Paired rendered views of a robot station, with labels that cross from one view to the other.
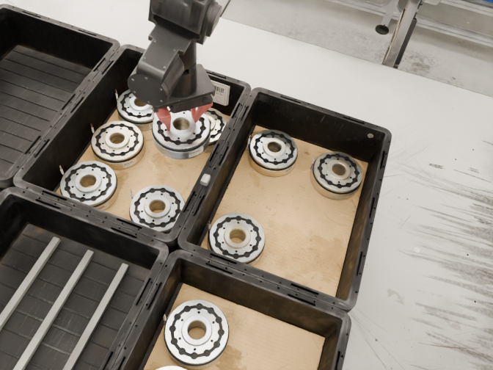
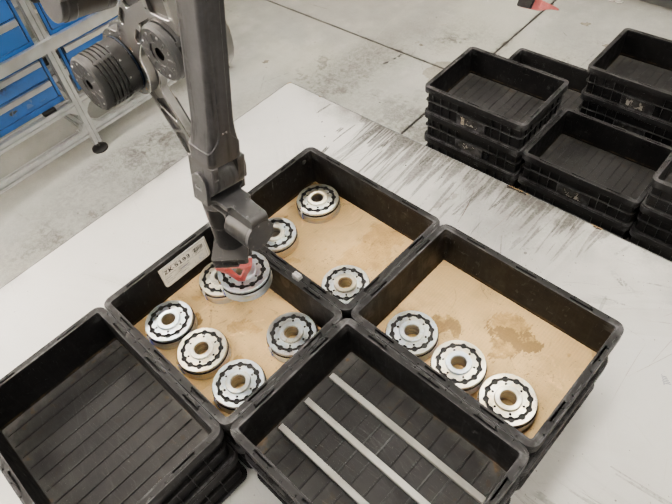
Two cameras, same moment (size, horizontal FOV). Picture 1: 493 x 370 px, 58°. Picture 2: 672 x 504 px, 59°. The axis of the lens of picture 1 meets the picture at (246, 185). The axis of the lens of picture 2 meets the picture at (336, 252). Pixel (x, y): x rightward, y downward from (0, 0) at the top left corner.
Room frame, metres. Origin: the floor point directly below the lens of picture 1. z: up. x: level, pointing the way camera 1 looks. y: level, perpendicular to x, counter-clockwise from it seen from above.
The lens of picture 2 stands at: (-0.10, 0.58, 1.87)
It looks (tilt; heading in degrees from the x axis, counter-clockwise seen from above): 50 degrees down; 310
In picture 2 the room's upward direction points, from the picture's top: 9 degrees counter-clockwise
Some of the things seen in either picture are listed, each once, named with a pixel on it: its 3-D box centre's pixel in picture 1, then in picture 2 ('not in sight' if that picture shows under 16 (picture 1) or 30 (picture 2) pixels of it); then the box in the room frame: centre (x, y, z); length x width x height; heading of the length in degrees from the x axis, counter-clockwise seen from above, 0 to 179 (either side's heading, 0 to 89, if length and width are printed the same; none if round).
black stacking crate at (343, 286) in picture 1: (290, 199); (329, 237); (0.47, -0.09, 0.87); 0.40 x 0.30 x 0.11; 169
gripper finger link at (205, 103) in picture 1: (185, 104); not in sight; (0.52, 0.12, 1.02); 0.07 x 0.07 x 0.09; 34
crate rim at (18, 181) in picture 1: (145, 132); (220, 311); (0.53, 0.21, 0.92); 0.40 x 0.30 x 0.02; 169
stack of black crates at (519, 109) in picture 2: not in sight; (489, 134); (0.50, -1.13, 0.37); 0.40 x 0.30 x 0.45; 171
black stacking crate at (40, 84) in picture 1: (14, 102); (102, 433); (0.58, 0.50, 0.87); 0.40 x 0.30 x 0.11; 169
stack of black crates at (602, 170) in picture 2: not in sight; (587, 188); (0.10, -1.07, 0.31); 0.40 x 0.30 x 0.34; 171
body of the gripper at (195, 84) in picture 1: (178, 75); (229, 231); (0.51, 0.13, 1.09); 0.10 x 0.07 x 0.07; 124
